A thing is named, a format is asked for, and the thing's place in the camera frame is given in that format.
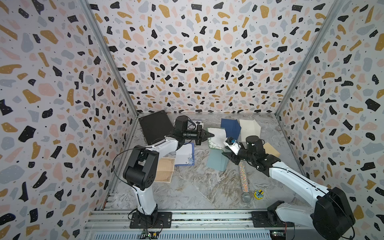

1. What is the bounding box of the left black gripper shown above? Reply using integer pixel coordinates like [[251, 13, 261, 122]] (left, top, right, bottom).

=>
[[182, 125, 214, 147]]

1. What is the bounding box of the white green-bordered letter paper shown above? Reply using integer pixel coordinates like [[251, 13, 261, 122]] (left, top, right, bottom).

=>
[[208, 128, 227, 150]]

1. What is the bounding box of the light blue envelope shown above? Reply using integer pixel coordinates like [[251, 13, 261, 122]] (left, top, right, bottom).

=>
[[207, 149, 229, 172]]

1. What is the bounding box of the yellow envelope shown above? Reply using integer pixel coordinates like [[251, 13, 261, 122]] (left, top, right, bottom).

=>
[[263, 143, 281, 158]]

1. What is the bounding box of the cream white envelope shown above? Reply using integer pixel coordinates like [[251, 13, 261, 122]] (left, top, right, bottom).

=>
[[239, 119, 262, 142]]

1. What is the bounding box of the dark blue envelope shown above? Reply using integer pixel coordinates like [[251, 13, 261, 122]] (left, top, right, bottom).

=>
[[221, 119, 241, 140]]

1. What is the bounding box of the white blue-bordered letter paper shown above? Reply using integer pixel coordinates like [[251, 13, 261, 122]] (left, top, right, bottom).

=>
[[175, 143, 195, 166]]

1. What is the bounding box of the beige letter paper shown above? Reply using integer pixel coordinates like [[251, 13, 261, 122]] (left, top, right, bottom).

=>
[[155, 158, 175, 183]]

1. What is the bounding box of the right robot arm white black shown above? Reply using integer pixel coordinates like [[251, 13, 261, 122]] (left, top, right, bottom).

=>
[[223, 136, 356, 240]]

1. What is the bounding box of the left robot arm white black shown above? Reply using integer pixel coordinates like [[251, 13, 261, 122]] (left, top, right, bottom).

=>
[[123, 116, 215, 218]]

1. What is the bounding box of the glitter tube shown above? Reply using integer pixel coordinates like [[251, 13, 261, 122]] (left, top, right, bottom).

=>
[[238, 162, 252, 204]]

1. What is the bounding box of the black box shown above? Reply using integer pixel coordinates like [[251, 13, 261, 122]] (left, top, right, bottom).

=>
[[139, 110, 174, 145]]

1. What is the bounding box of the small circuit board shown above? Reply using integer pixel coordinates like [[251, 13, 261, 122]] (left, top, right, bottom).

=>
[[140, 231, 161, 240]]

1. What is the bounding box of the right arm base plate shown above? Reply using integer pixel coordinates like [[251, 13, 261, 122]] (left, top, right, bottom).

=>
[[251, 210, 294, 228]]

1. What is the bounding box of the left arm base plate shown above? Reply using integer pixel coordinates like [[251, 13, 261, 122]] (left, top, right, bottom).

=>
[[130, 211, 173, 229]]

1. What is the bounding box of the aluminium rail frame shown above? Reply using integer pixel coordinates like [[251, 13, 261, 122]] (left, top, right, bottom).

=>
[[81, 210, 322, 240]]

